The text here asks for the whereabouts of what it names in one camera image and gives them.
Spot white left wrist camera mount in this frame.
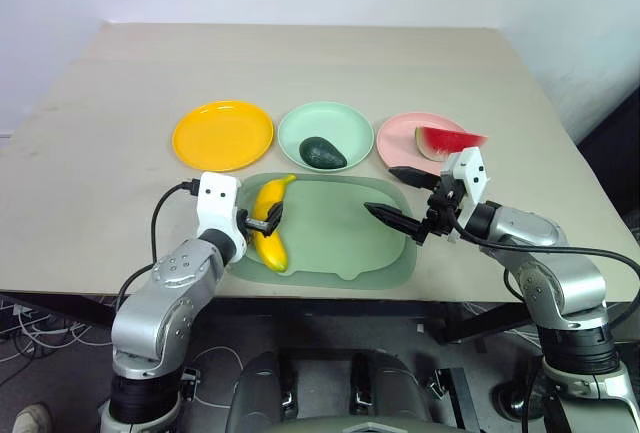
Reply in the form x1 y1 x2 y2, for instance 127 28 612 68
194 170 247 254

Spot dark rounded shape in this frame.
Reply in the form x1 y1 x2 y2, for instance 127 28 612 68
226 350 297 433
348 350 432 427

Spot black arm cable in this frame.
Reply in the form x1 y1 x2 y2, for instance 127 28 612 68
447 205 640 334
115 179 202 315

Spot yellow banana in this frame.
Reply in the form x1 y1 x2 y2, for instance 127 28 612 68
251 173 298 274

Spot white floor cables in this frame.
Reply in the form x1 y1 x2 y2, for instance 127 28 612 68
0 302 117 390

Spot black round floor base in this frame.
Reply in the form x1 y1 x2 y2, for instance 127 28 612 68
492 375 547 423

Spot pink plate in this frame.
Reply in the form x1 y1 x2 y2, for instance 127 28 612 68
376 112 469 172

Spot mint green plate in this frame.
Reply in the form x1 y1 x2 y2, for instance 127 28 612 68
277 100 375 172

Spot black furniture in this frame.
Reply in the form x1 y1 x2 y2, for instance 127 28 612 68
576 86 640 237

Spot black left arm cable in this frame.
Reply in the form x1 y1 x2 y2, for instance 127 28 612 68
115 179 202 315

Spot dark green avocado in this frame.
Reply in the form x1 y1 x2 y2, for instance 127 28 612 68
299 136 348 170

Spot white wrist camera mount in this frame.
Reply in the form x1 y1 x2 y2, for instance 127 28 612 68
194 170 247 254
438 146 490 244

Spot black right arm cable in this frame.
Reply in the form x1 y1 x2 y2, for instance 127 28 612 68
447 205 640 334

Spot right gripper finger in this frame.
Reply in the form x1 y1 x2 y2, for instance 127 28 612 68
388 165 442 191
363 201 429 244

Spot black table frame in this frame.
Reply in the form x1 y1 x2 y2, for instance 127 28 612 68
0 291 539 347

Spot white shoe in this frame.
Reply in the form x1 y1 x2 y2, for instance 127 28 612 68
11 402 52 433

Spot red watermelon slice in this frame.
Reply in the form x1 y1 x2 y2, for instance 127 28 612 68
414 125 489 162

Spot green cutting board tray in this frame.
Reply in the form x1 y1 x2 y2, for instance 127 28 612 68
227 172 419 291

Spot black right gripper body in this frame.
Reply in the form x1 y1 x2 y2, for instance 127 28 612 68
412 176 469 245

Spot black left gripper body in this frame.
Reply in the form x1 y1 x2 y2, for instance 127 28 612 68
235 207 268 235

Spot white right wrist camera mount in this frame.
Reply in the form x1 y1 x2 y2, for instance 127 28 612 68
438 146 490 244

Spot yellow plate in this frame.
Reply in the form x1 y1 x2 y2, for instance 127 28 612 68
171 99 275 173

